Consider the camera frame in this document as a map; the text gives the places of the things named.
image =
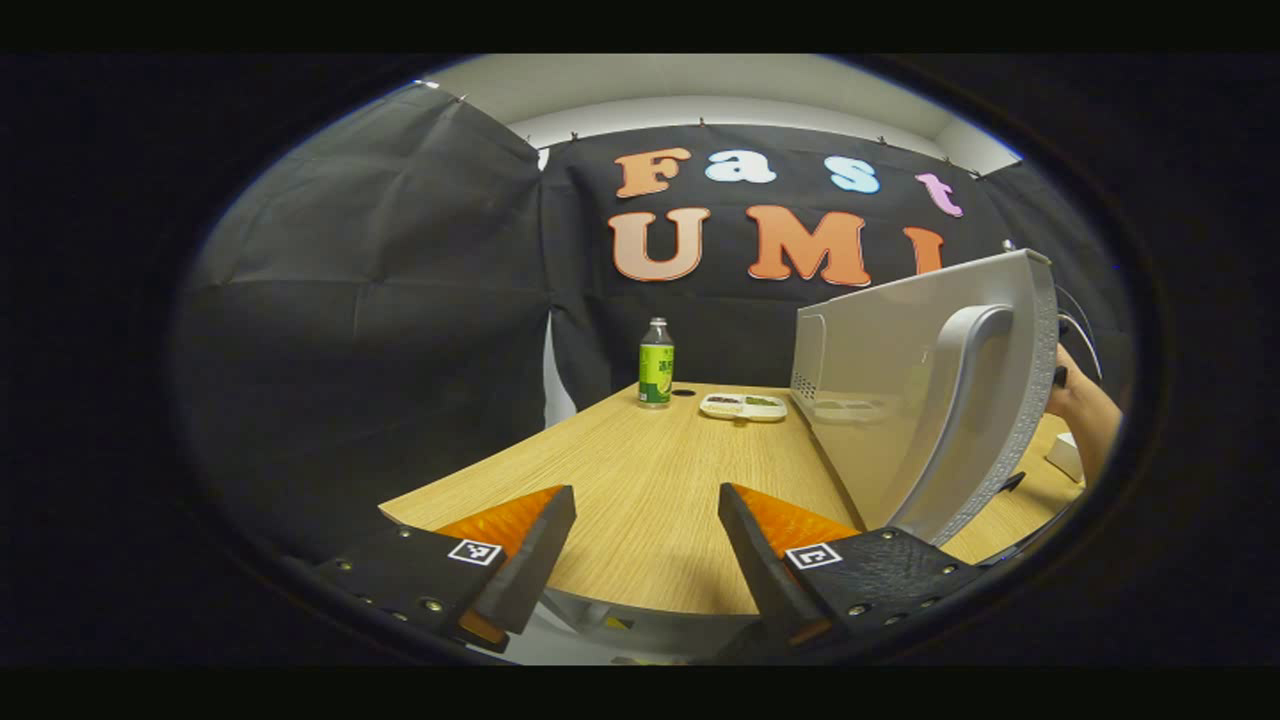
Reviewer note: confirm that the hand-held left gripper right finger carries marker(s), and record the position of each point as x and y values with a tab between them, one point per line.
760	570

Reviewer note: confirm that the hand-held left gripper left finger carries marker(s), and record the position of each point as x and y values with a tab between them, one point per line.
540	560

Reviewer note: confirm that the white microwave oven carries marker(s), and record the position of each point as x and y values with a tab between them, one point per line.
870	350

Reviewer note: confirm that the white divided food plate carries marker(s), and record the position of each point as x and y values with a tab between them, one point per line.
742	410

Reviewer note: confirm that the white plastic tray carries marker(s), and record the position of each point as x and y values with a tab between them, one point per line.
1065	457

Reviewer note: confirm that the black table stand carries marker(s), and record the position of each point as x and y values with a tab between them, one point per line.
1012	482

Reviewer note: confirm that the green label drink bottle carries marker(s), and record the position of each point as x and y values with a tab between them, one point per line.
656	380

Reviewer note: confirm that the black backdrop cloth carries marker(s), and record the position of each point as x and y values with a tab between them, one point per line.
350	350

